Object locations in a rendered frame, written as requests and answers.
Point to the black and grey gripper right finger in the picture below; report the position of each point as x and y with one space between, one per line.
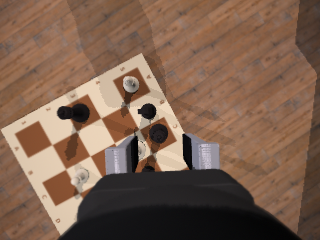
199 154

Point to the chessboard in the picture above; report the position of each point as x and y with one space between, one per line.
51 150

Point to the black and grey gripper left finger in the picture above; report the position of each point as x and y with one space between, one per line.
124 158

